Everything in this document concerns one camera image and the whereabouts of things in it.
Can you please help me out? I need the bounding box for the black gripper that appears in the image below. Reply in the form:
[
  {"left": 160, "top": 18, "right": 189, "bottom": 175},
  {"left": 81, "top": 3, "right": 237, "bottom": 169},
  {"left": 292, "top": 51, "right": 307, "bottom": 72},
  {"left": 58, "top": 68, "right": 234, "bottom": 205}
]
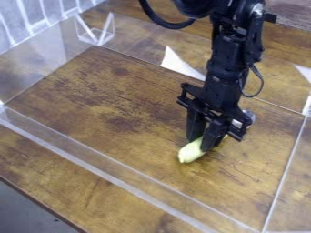
[{"left": 177, "top": 64, "right": 250, "bottom": 152}]

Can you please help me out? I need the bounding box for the green handled metal spoon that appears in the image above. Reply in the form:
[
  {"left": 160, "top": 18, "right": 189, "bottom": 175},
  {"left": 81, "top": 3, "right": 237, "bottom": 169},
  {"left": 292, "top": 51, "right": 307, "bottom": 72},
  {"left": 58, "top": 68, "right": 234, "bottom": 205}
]
[{"left": 177, "top": 109, "right": 256, "bottom": 163}]

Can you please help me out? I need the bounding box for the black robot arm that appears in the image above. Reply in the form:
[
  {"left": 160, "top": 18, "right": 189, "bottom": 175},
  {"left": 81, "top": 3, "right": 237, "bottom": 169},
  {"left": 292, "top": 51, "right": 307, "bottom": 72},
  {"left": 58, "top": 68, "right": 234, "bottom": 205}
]
[{"left": 173, "top": 0, "right": 276, "bottom": 152}]

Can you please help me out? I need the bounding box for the clear acrylic enclosure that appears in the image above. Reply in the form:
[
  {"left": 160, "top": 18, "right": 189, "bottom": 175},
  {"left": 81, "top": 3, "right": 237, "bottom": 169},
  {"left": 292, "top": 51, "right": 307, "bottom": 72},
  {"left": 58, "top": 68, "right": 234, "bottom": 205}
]
[{"left": 0, "top": 0, "right": 311, "bottom": 233}]

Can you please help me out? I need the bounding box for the black cable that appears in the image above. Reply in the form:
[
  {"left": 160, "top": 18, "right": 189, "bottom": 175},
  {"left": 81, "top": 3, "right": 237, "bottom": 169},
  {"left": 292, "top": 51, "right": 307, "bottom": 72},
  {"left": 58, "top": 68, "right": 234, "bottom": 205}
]
[{"left": 137, "top": 0, "right": 196, "bottom": 31}]

